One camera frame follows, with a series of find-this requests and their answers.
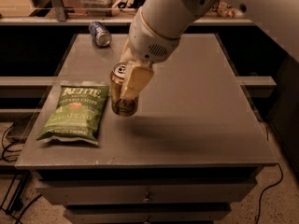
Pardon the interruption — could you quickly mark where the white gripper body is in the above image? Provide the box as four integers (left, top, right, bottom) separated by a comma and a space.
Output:
128, 7, 179, 63

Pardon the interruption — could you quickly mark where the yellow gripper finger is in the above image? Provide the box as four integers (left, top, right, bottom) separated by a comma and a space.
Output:
120, 39, 131, 63
121, 60, 154, 100

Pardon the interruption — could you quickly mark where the orange soda can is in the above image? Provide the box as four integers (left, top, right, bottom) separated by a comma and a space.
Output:
110, 63, 138, 117

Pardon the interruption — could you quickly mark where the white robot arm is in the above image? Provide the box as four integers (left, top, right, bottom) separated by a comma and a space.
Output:
121, 0, 217, 100

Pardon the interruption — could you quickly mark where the blue soda can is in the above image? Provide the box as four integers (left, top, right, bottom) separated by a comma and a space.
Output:
89, 21, 112, 48

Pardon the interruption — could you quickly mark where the green jalapeno chip bag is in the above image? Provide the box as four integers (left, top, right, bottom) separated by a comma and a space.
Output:
36, 82, 109, 145

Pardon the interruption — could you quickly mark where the colourful snack bag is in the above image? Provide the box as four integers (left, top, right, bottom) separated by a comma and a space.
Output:
212, 1, 244, 18

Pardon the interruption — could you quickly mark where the grey upper drawer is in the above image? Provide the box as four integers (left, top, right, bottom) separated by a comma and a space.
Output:
36, 178, 257, 206

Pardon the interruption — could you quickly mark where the grey drawer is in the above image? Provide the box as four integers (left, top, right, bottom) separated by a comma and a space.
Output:
36, 178, 257, 206
64, 203, 231, 224

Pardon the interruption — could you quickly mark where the grey lower drawer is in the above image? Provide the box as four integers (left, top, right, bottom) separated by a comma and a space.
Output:
64, 203, 231, 224

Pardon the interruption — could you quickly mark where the grey metal shelf rail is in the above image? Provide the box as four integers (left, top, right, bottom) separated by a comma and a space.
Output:
0, 0, 256, 27

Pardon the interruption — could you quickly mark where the black floor cable right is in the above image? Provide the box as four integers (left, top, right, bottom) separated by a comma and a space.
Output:
253, 161, 284, 224

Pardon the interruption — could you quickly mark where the black cables left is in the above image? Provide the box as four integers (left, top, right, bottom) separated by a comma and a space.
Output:
0, 117, 43, 224

